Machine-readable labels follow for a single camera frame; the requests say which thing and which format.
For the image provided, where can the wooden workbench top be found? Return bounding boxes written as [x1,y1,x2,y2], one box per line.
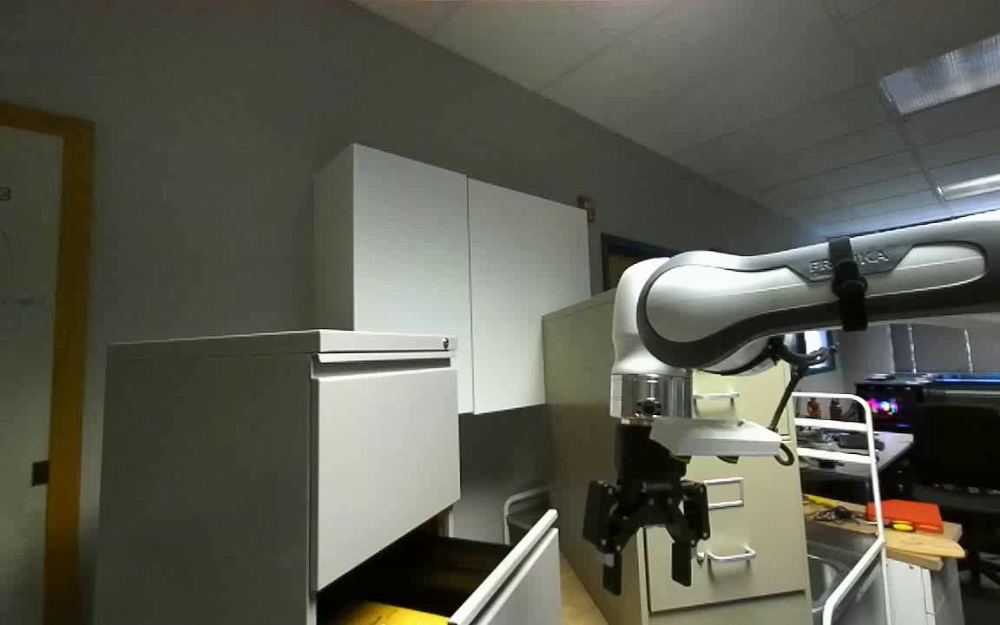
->
[806,493,967,572]

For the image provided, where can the white tubular rack frame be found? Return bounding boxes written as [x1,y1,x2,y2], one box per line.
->
[791,389,892,625]

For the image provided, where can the beige metal file cabinet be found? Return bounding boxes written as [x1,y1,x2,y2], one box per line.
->
[540,290,816,625]

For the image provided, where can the orange box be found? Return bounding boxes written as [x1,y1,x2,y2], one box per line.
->
[862,497,945,537]

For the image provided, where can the black office chair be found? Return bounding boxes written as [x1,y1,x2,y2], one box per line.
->
[907,398,1000,618]

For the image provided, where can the black strap on arm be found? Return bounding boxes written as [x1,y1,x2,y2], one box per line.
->
[825,238,874,335]

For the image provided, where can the large ceiling light panel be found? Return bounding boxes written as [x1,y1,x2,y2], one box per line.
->
[877,11,1000,120]

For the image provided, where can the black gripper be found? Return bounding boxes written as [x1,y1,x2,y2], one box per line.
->
[581,429,715,601]

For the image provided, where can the cluttered dark desk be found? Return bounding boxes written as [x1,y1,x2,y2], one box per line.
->
[854,370,1000,442]

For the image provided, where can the wood-framed whiteboard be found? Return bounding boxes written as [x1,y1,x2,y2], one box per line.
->
[0,89,97,625]

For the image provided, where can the grey two-drawer cabinet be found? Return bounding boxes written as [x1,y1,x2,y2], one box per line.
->
[92,328,465,625]

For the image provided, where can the grey plain drawer front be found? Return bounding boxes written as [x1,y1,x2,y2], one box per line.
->
[313,359,465,593]

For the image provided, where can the computer monitor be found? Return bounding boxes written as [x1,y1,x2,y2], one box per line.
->
[797,328,839,374]

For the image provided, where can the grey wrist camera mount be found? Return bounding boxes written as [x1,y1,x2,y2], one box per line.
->
[649,414,789,462]

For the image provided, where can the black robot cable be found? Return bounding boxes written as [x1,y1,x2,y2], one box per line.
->
[758,335,816,470]

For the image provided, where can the white wall cabinet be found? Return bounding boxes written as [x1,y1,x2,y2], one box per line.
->
[313,140,595,417]

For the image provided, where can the grey cabinet drawer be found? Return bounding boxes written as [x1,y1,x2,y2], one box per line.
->
[320,507,566,625]

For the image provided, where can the yellow folder in drawer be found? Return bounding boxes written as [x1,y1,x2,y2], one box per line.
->
[331,599,455,625]

